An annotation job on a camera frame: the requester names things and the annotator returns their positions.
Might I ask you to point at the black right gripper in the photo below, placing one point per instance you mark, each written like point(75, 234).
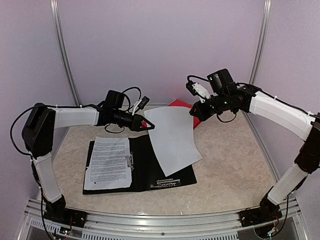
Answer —
point(204, 114)

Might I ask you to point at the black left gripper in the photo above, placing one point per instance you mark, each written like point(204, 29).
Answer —
point(137, 122)

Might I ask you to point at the white paper sheet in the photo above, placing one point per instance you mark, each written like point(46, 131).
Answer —
point(172, 138)

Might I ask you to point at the black book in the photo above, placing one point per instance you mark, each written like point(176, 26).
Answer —
point(146, 171)

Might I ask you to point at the printed text paper sheet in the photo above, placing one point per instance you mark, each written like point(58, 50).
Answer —
point(109, 167)

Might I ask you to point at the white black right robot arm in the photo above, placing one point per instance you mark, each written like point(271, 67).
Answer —
point(233, 167)

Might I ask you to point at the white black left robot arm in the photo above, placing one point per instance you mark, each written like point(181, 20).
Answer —
point(38, 133)

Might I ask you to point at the black folder centre clip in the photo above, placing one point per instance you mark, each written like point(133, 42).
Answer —
point(130, 161)

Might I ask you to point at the black folder edge clip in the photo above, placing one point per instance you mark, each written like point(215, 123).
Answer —
point(166, 183)

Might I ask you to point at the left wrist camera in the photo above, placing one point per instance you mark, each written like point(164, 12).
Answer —
point(140, 104)

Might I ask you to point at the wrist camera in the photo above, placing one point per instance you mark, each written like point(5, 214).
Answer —
point(140, 104)
point(196, 89)

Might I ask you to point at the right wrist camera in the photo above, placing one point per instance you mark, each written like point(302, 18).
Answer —
point(196, 89)

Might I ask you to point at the right aluminium corner post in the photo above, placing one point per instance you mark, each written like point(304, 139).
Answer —
point(261, 41)

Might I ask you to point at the aluminium corner post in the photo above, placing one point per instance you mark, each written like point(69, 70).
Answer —
point(54, 6)
point(261, 41)

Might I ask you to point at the aluminium front rail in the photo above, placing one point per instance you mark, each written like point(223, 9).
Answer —
point(111, 226)

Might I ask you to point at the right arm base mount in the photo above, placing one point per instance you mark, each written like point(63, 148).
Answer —
point(256, 216)

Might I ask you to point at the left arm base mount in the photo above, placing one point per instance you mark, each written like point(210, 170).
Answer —
point(68, 216)

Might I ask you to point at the left aluminium corner post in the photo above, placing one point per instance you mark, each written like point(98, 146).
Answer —
point(54, 6)

